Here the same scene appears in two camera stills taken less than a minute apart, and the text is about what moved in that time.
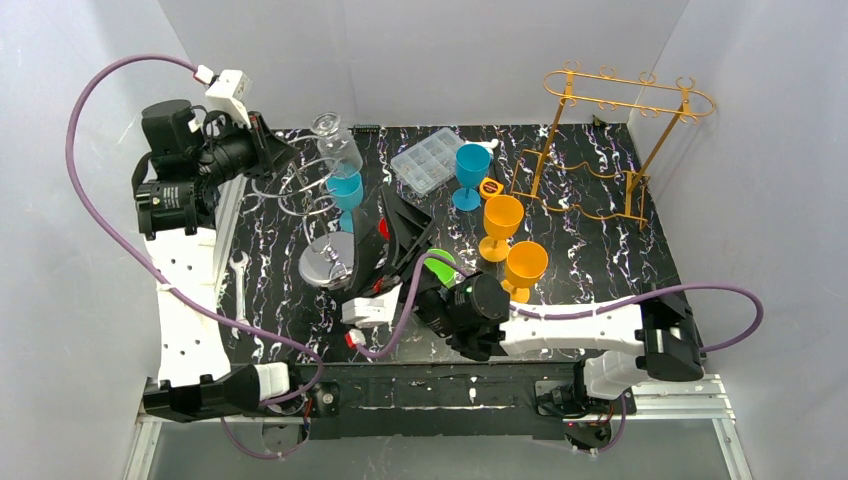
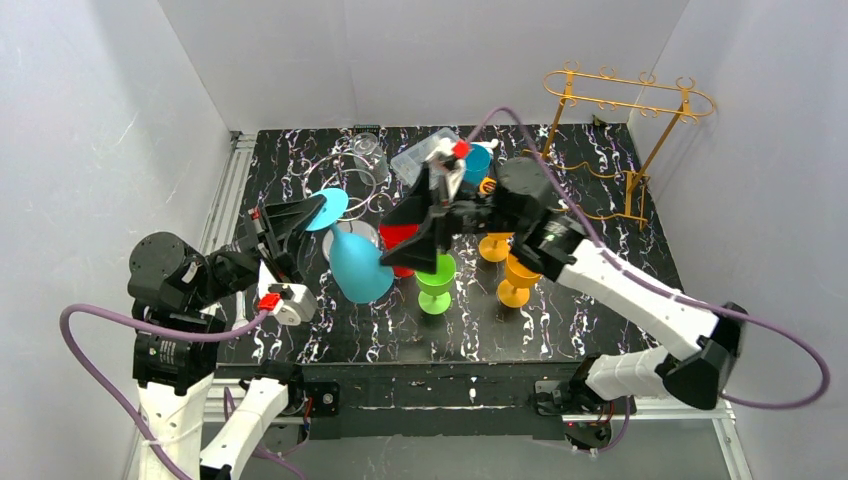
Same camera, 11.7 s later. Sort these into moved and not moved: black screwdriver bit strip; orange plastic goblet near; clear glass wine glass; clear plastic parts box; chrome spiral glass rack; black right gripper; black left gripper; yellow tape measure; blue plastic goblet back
Moved: black left gripper; black right gripper; clear glass wine glass; chrome spiral glass rack
Not moved: black screwdriver bit strip; clear plastic parts box; yellow tape measure; orange plastic goblet near; blue plastic goblet back
